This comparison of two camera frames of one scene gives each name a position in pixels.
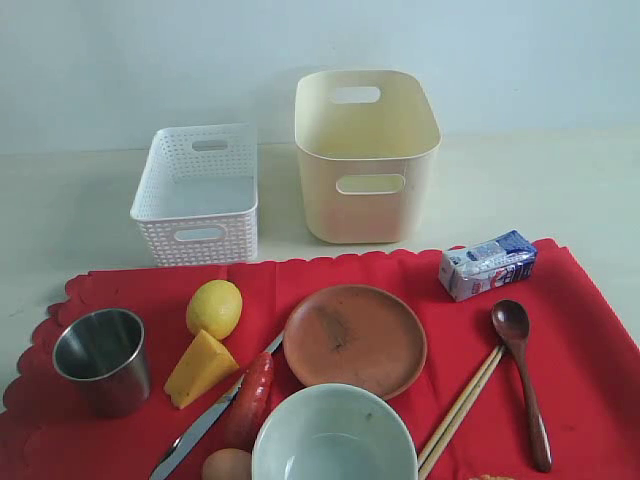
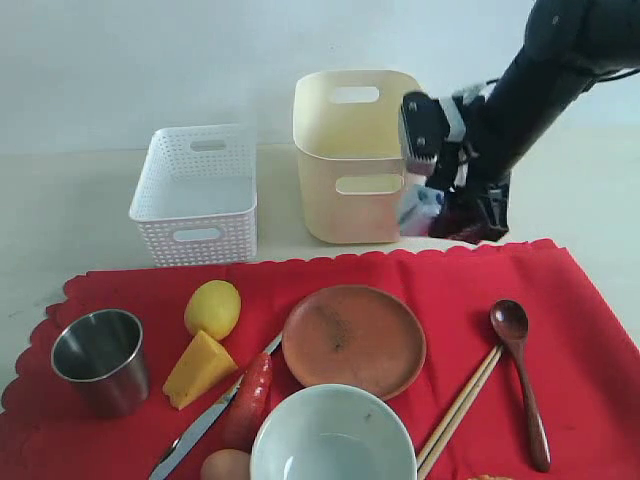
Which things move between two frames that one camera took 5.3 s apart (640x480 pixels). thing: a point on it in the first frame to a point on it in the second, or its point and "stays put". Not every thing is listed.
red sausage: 246,419 stays put
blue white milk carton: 470,271 to 420,205
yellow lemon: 214,306 stays put
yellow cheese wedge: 204,365 stays put
